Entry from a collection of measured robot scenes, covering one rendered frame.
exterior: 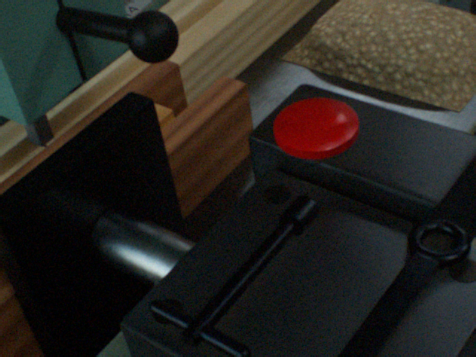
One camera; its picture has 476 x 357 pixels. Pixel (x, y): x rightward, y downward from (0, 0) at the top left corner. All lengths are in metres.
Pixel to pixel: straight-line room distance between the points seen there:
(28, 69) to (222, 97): 0.13
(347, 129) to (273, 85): 0.24
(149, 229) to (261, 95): 0.19
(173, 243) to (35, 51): 0.10
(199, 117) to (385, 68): 0.13
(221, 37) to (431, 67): 0.13
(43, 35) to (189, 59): 0.16
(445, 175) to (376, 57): 0.23
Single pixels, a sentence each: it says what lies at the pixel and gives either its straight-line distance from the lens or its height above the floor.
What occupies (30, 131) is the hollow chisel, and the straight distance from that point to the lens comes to 0.43.
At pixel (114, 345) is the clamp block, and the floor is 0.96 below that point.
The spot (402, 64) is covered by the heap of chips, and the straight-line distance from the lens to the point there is 0.50.
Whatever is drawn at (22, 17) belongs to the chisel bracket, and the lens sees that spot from 0.34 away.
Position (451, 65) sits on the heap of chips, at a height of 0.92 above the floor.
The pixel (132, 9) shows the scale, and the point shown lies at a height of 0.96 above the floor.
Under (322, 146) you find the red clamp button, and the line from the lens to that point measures 0.28.
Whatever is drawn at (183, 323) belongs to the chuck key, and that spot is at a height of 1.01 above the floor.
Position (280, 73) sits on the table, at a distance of 0.53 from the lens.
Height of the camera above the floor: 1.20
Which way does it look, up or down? 42 degrees down
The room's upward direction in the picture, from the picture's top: 10 degrees counter-clockwise
